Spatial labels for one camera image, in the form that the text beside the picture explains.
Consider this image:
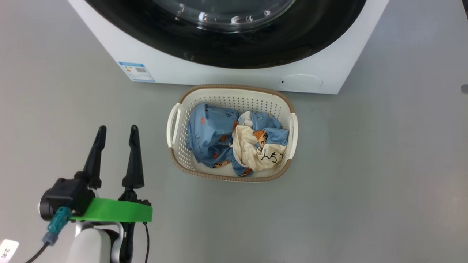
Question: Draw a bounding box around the blue fox print garment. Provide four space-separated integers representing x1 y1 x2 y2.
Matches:
186 103 289 177

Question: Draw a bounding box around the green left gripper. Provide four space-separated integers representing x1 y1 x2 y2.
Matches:
71 125 153 223

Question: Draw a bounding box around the blue energy label sticker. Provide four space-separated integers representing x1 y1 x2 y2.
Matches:
118 62 155 82

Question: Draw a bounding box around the white front-load washing machine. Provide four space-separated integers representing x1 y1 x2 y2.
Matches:
68 0 390 95

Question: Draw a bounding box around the cream garment with black lettering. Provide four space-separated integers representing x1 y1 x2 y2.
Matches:
231 111 288 172

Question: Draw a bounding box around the cream perforated laundry basket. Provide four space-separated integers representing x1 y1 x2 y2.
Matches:
166 84 298 182

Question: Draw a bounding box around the black glass washing machine door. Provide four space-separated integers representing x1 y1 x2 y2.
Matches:
85 0 367 69

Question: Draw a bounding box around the white paper tag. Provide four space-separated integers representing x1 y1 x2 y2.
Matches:
0 239 19 263

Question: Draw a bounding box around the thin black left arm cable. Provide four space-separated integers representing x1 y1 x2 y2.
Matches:
144 223 151 263

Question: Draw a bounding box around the round white filter cover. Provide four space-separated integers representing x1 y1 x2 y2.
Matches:
280 74 323 90

